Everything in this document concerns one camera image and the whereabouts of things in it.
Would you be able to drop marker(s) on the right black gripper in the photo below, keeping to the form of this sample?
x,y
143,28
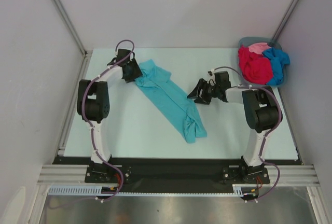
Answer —
x,y
203,92

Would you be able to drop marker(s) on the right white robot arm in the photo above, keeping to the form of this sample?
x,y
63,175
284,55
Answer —
x,y
262,114

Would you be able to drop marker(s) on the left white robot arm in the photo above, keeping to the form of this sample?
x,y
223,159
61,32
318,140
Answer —
x,y
93,106

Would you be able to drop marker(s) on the left aluminium corner post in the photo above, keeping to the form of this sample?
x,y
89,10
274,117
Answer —
x,y
69,25

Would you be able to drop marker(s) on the grey plastic basket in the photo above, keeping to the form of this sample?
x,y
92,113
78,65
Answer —
x,y
246,41

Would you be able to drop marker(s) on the pink t-shirt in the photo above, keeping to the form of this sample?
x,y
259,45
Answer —
x,y
258,48

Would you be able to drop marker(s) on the right aluminium corner post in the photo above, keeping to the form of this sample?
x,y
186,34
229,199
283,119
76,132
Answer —
x,y
285,19

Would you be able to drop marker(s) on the teal t-shirt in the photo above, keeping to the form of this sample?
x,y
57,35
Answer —
x,y
171,101

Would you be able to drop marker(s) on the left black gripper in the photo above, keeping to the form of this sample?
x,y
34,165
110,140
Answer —
x,y
137,71

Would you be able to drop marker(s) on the blue t-shirt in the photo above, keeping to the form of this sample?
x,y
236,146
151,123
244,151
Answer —
x,y
278,60

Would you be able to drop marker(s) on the red t-shirt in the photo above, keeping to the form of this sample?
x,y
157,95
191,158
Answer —
x,y
255,68

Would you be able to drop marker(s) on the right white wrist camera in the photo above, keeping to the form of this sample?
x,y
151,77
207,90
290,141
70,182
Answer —
x,y
212,72

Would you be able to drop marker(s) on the aluminium corner post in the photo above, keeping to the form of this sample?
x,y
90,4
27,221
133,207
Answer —
x,y
285,19
69,25

